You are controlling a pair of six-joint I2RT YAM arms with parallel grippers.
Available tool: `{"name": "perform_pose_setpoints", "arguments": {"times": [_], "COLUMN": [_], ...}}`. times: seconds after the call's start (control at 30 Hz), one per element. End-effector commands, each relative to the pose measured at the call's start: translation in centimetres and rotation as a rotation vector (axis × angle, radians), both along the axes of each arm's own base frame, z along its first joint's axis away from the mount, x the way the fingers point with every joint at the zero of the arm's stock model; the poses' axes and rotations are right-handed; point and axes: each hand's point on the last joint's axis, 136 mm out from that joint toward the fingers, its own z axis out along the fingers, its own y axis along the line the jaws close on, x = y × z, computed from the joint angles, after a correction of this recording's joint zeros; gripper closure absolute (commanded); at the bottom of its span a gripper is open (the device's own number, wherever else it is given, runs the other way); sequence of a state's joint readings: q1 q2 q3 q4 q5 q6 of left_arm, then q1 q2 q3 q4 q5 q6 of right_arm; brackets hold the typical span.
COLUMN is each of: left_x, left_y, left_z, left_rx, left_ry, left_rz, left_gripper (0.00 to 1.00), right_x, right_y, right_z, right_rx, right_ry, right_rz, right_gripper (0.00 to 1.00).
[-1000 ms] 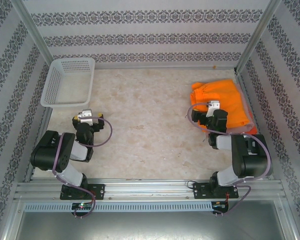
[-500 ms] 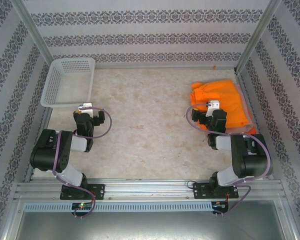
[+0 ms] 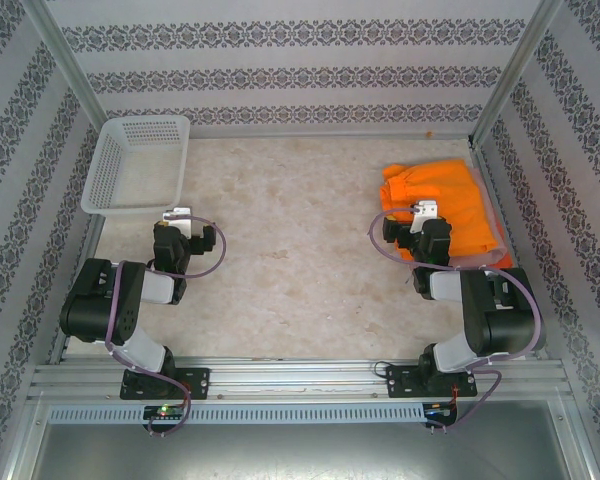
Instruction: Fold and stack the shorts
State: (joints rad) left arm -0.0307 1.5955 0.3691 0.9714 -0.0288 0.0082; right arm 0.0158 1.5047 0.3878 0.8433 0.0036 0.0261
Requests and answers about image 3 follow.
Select pink shorts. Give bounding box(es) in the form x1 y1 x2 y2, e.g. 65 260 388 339
448 164 506 274

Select orange shorts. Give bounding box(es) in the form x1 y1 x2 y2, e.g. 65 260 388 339
378 157 496 264

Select red-orange shorts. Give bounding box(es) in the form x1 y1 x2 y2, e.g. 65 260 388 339
492 219 515 270

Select white plastic basket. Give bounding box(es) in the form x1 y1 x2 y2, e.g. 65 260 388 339
80 115 191 217

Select circuit board with green light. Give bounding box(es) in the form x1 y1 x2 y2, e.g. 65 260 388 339
143 404 187 421

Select steel sheet tray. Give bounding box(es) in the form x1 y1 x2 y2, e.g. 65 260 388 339
7 399 599 480

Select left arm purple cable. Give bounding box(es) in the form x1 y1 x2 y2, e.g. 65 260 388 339
103 214 227 437

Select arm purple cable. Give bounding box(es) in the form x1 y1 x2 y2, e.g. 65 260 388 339
369 205 544 434
103 214 227 437

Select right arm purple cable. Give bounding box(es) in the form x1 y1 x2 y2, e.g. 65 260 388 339
369 205 544 434

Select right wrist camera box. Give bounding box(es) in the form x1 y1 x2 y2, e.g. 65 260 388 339
410 198 440 235

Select aluminium wall-foot rail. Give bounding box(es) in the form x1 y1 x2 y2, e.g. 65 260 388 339
187 124 474 141

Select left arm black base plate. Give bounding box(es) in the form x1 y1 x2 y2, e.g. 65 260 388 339
119 367 211 401

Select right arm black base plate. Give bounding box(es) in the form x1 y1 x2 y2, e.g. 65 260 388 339
385 363 479 400

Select long aluminium mounting rail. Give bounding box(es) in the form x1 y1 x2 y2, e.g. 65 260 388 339
27 355 571 401

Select grey slotted cable duct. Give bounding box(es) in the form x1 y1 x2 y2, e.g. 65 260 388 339
47 403 426 426

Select aluminium corner post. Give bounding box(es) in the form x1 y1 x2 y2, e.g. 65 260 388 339
468 0 566 149
22 0 109 121

